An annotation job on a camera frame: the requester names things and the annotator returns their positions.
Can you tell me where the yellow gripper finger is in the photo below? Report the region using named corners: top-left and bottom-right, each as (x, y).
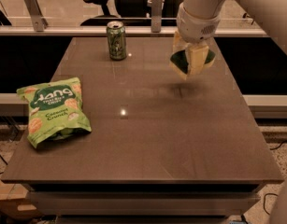
top-left (186, 42), bottom-right (209, 76)
top-left (173, 31), bottom-right (184, 54)

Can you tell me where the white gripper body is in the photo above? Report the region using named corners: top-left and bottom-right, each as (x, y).
top-left (177, 2), bottom-right (222, 43)

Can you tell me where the green and yellow sponge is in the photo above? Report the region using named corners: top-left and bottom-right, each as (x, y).
top-left (169, 49), bottom-right (216, 80)

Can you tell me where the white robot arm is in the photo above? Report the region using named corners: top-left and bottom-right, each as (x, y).
top-left (170, 0), bottom-right (287, 77)

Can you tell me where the green soda can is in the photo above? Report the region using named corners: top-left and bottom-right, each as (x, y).
top-left (107, 21), bottom-right (126, 61)

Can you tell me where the black office chair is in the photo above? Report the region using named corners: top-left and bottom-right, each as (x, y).
top-left (80, 0), bottom-right (183, 26)

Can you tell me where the green snack bag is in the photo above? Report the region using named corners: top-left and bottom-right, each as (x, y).
top-left (17, 77), bottom-right (92, 148)

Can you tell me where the cardboard box under table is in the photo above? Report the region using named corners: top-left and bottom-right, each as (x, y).
top-left (0, 181), bottom-right (41, 220)

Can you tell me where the middle metal bracket post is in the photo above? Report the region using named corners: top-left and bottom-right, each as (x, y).
top-left (151, 0), bottom-right (163, 33)

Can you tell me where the metal bracket post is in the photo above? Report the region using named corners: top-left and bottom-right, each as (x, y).
top-left (23, 0), bottom-right (48, 32)
top-left (151, 0), bottom-right (163, 33)

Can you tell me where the left metal bracket post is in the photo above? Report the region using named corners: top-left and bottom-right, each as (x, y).
top-left (23, 0), bottom-right (48, 32)

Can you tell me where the black floor cable right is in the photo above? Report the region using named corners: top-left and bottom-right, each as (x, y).
top-left (262, 192), bottom-right (280, 217)

